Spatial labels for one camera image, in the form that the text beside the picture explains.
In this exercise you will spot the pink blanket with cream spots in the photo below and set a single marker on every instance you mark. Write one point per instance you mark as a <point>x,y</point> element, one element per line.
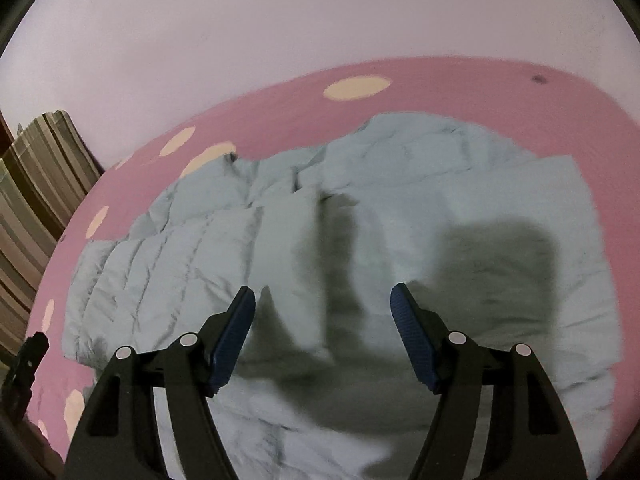
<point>450,90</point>

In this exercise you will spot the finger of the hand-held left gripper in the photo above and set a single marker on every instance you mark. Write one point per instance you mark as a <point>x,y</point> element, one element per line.
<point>25,365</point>

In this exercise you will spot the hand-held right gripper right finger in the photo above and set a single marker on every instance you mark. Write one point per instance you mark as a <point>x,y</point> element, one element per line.
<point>415,335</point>

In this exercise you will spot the light blue puffer jacket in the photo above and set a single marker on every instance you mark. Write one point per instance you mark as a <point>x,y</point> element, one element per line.
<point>400,185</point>

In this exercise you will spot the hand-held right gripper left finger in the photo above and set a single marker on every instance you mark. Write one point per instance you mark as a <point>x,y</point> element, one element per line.
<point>234,340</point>

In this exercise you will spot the striped brown cloth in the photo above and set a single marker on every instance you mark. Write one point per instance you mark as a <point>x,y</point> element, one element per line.
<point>30,200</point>

